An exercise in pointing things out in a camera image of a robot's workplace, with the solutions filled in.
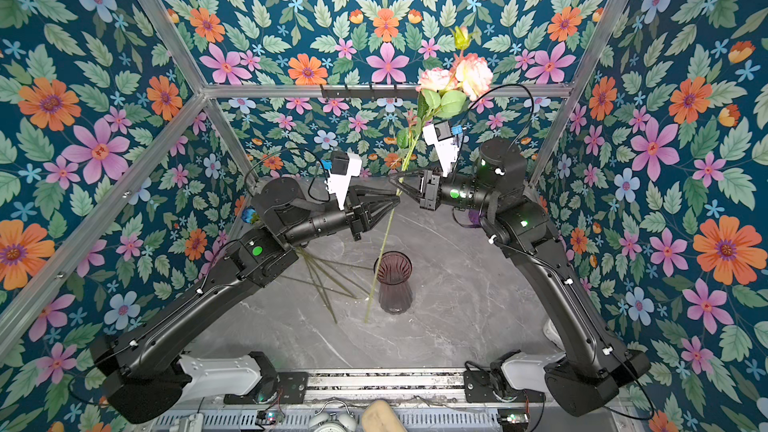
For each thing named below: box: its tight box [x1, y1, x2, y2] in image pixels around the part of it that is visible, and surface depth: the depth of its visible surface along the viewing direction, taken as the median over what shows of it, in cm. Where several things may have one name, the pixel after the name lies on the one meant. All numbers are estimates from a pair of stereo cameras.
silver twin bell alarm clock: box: [308, 398, 356, 432], surface depth 67 cm
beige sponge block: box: [362, 399, 407, 432], surface depth 67 cm
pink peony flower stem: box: [364, 27, 493, 323], surface depth 48 cm
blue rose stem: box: [240, 206, 257, 223], surface depth 105 cm
